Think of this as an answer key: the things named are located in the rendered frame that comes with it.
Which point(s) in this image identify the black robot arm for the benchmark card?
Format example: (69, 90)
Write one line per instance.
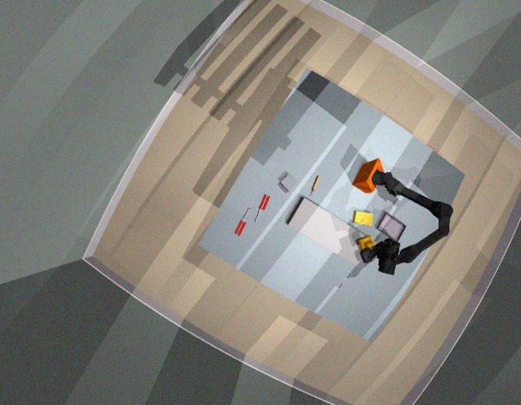
(440, 210)

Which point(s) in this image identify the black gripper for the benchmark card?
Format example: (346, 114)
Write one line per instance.
(368, 254)

